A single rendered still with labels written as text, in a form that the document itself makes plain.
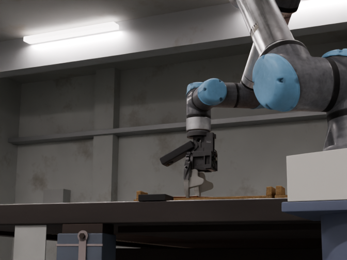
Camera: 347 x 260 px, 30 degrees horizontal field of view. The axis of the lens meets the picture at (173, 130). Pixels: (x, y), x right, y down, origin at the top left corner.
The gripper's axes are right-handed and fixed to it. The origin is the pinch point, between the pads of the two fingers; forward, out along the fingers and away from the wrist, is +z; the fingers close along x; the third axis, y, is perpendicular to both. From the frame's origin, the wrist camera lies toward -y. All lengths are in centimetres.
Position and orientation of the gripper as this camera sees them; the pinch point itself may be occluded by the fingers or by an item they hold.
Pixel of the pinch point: (191, 198)
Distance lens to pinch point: 194.3
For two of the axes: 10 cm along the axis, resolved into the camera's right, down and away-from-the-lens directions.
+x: 3.3, 2.0, 9.2
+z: -0.1, 9.8, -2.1
